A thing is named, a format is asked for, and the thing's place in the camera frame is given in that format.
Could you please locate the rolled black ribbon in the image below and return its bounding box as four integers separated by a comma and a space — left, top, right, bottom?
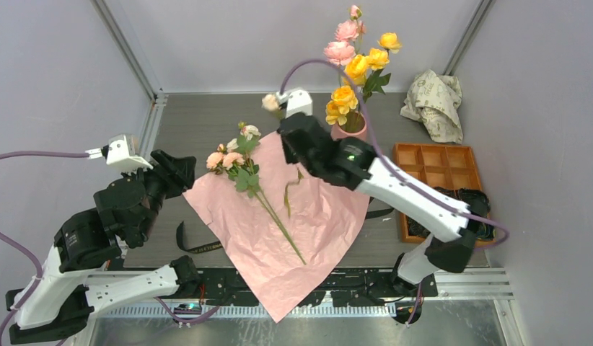
456, 188, 491, 216
475, 221, 495, 241
405, 216, 430, 239

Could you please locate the pink cylindrical vase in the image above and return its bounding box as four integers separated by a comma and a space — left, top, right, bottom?
331, 112, 368, 141

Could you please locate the orange compartment tray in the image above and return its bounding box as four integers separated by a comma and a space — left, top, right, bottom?
391, 143, 499, 247

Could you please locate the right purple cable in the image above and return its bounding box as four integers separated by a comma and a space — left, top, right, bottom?
277, 58, 510, 326

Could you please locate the pink rose stem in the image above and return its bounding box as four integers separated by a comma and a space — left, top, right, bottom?
323, 5, 368, 86

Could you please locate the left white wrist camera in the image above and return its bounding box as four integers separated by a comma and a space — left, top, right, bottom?
85, 133, 153, 174

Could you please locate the rolled black ribbon back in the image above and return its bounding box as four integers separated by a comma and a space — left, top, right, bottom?
456, 188, 491, 216

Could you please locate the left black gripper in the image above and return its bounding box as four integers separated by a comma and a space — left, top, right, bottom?
125, 149, 198, 241

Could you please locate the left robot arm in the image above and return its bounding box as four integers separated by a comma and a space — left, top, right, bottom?
2, 150, 201, 345

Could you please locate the rolled black ribbon front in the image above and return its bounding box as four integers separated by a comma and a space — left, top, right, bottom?
475, 221, 495, 241

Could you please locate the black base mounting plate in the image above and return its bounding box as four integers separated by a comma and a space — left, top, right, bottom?
154, 267, 439, 309

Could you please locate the small cream rose stem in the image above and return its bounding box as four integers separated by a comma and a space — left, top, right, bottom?
262, 94, 304, 218

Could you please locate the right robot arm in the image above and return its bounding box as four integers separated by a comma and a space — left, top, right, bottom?
277, 112, 483, 296

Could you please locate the peach rose spray stem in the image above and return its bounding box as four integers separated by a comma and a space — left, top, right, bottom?
206, 122, 306, 264

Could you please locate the rolled black ribbon left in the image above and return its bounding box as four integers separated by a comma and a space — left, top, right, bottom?
405, 216, 430, 239

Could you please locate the purple flower bouquet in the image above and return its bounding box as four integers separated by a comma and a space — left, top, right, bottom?
184, 133, 369, 322

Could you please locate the yellow flower stem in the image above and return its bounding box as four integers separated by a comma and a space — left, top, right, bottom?
324, 22, 402, 134

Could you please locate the black ribbon gold lettering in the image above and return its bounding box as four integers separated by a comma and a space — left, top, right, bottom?
175, 208, 395, 254

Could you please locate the crumpled printed paper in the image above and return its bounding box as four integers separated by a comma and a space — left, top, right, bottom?
400, 69, 464, 144

